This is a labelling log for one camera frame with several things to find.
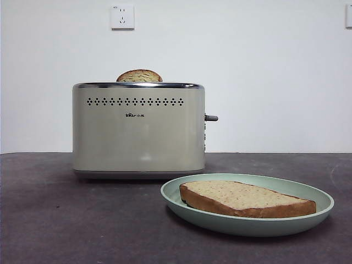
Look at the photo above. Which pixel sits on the cream metal toaster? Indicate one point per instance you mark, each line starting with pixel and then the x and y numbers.
pixel 137 137

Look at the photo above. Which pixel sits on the grey toaster lever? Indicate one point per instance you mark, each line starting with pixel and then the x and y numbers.
pixel 212 118

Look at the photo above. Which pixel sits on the small dark-crust bread slice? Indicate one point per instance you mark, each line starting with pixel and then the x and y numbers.
pixel 139 76

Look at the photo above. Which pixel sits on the large light bread slice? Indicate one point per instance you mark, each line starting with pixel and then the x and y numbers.
pixel 242 198

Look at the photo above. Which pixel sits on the pale green round plate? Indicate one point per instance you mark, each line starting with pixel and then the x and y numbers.
pixel 247 228

